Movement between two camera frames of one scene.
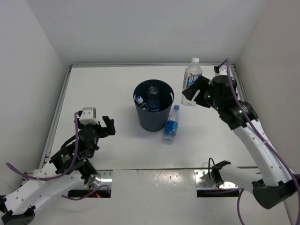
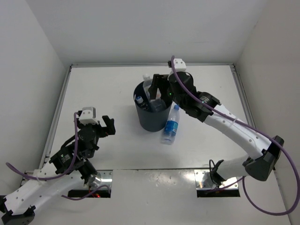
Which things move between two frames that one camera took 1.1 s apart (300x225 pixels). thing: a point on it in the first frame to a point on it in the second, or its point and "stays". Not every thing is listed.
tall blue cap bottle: [171, 126] stays
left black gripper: [109, 130] stays
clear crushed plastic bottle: [139, 101] stays
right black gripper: [191, 91] to [155, 83]
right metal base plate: [202, 181] stays
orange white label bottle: [191, 74] to [146, 83]
